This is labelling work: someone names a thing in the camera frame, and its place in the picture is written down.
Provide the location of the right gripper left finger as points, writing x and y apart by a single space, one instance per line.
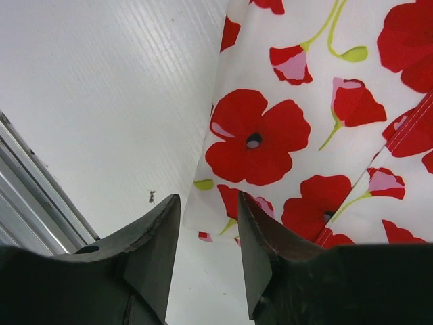
123 278

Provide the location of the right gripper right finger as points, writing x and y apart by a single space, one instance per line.
289 280

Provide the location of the red poppy floral skirt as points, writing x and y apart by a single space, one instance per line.
322 112

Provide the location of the aluminium mounting rail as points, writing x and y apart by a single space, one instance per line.
36 214

